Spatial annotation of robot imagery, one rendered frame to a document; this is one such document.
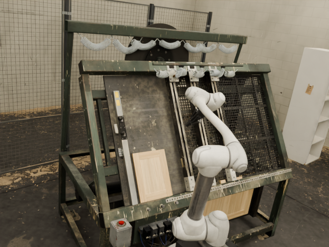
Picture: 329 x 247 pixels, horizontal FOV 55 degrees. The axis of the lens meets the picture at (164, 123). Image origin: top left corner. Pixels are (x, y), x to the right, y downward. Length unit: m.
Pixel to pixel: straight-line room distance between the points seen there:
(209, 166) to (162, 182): 0.99
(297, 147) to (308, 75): 1.33
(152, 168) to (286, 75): 5.66
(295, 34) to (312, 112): 2.31
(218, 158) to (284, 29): 6.37
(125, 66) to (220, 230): 1.50
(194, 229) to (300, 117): 4.43
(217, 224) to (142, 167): 0.82
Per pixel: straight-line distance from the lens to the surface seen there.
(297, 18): 7.86
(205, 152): 1.81
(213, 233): 2.26
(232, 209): 3.74
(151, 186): 2.70
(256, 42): 8.32
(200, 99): 2.18
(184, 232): 2.19
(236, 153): 1.88
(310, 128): 6.22
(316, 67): 6.09
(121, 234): 2.34
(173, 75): 2.93
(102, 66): 2.66
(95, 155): 2.50
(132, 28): 3.22
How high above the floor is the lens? 2.38
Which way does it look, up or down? 20 degrees down
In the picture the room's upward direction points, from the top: 7 degrees clockwise
